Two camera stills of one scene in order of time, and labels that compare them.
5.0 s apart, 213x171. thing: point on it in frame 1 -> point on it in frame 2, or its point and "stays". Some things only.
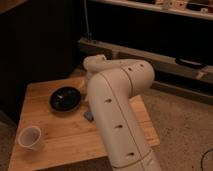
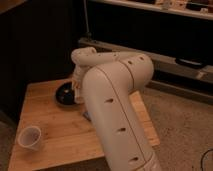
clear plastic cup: (29, 137) stays
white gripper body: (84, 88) -> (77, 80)
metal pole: (89, 34) stays
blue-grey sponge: (89, 116) stays
